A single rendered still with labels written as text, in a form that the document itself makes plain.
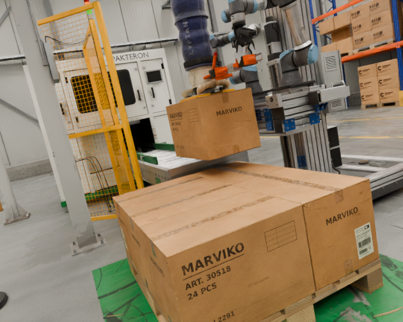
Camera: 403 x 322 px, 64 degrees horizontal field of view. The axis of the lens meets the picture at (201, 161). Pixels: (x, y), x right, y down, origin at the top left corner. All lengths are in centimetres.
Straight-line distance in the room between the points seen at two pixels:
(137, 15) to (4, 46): 420
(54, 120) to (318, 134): 218
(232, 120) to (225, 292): 116
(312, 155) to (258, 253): 153
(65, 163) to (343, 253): 227
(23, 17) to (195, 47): 149
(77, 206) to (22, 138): 828
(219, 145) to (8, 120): 965
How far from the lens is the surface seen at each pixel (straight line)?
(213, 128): 204
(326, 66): 279
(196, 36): 230
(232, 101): 212
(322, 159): 279
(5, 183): 519
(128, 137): 311
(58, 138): 300
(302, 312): 156
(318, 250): 151
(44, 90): 303
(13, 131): 1126
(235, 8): 187
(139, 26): 1207
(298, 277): 148
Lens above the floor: 101
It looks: 9 degrees down
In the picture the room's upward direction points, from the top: 12 degrees counter-clockwise
